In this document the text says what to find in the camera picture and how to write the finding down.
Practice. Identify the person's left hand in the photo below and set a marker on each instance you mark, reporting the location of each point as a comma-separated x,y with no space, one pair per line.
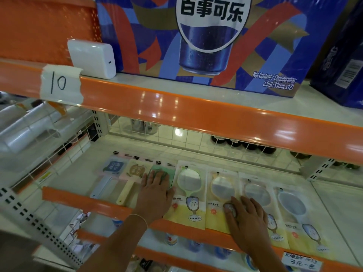
154,201

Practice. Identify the person's right hand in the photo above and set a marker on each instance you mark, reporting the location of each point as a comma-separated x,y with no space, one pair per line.
249,226

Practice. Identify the round mirror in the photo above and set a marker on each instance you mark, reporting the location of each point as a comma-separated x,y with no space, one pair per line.
221,189
292,203
188,181
258,192

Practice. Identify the orange edged white shelf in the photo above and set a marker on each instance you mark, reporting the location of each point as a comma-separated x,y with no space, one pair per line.
198,118

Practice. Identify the person's right forearm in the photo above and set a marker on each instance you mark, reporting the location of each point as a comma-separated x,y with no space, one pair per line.
268,260

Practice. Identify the person's left forearm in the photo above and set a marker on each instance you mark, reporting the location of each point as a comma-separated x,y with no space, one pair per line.
113,246

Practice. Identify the white handwritten price label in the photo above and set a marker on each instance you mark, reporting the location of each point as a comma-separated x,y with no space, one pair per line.
300,262

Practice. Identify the group of silver cans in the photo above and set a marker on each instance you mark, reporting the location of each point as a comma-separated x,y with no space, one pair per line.
137,126

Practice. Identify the row of black bottles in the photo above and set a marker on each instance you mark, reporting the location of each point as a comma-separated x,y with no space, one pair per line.
235,143

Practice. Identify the white roll blue orange label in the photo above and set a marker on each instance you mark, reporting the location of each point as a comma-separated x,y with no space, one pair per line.
58,107

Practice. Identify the white plastic film roll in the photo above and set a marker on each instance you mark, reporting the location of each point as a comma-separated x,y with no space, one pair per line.
22,138

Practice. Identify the small white paper tag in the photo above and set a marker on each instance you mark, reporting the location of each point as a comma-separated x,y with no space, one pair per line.
61,84

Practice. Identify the white power adapter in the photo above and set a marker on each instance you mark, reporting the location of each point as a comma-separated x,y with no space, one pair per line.
90,58

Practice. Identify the blue printed drink carton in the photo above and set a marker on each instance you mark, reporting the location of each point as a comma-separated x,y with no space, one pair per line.
141,39
346,76

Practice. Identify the orange perforated plastic basket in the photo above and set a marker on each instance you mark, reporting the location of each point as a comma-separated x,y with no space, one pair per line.
42,28

